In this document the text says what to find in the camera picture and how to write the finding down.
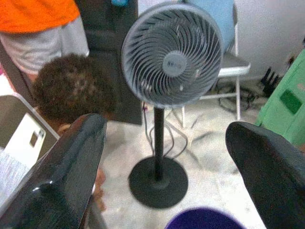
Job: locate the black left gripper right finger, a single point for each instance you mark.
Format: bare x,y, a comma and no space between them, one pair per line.
274,179

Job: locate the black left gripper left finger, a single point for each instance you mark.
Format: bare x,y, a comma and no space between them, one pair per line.
59,179

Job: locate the white printed box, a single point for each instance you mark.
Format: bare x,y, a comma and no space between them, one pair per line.
21,138

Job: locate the green plastic stool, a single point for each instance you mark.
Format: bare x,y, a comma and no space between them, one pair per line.
281,114

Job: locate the purple plastic bucket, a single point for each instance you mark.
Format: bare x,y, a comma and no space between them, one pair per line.
202,219

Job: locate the curly haired child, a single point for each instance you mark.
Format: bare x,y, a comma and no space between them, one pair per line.
71,90

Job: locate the white folding chair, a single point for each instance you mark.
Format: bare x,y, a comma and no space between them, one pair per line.
234,65

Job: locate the black cabinet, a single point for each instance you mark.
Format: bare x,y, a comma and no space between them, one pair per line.
107,59

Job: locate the grey black standing fan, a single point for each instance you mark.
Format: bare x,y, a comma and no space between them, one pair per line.
171,62

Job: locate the person in orange shirt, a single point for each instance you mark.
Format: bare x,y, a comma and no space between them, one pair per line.
35,14

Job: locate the light blue cloth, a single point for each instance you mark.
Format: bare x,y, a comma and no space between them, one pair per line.
214,21

